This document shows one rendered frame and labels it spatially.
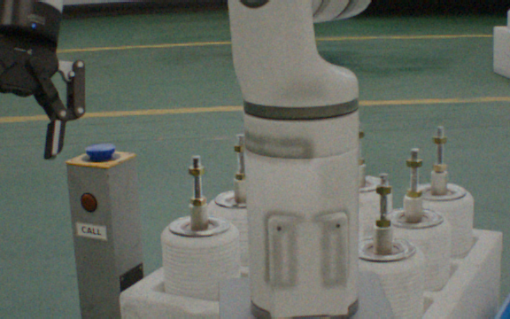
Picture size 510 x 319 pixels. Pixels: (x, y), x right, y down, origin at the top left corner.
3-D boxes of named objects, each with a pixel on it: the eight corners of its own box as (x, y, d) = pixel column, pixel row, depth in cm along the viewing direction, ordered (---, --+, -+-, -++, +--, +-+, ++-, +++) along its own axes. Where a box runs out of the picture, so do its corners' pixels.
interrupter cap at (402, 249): (415, 265, 103) (415, 260, 103) (346, 264, 104) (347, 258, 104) (416, 242, 110) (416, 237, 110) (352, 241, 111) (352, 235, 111)
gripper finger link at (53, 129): (54, 120, 93) (50, 157, 92) (60, 120, 94) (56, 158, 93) (47, 123, 95) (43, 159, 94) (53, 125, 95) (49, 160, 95)
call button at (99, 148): (104, 166, 124) (104, 151, 124) (81, 163, 126) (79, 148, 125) (121, 159, 128) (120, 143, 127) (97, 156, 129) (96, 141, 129)
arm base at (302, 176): (366, 324, 77) (367, 118, 72) (252, 330, 76) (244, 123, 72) (351, 282, 86) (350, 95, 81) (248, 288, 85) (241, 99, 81)
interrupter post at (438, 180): (444, 198, 126) (444, 175, 125) (427, 197, 127) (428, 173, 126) (450, 193, 128) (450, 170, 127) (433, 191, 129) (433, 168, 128)
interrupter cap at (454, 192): (456, 206, 123) (456, 201, 122) (403, 199, 126) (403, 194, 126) (473, 190, 129) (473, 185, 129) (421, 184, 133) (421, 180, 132)
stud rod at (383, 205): (387, 240, 106) (388, 175, 104) (378, 240, 106) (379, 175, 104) (388, 237, 107) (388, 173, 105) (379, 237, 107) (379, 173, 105)
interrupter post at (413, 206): (422, 218, 118) (423, 193, 117) (422, 224, 116) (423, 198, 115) (404, 218, 119) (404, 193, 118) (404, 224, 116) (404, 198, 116)
